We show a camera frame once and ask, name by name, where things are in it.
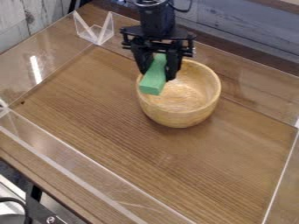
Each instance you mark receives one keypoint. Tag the clear acrylic front wall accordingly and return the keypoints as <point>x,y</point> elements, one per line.
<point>100,196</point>

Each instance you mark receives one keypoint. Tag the clear acrylic corner bracket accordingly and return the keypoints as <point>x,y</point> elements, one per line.
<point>96,34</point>

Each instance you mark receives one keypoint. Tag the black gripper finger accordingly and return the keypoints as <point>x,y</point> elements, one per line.
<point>173,64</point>
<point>144,57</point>

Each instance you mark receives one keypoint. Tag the brown wooden bowl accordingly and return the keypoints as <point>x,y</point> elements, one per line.
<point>189,98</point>

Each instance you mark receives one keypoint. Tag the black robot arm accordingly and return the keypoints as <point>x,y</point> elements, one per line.
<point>157,14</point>

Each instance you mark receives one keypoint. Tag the green rectangular block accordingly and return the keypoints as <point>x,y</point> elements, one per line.
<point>152,84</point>

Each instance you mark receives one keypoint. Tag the black metal table clamp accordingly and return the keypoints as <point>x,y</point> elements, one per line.
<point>39,214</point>

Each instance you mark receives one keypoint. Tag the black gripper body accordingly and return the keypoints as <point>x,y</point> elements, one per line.
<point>178,39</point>

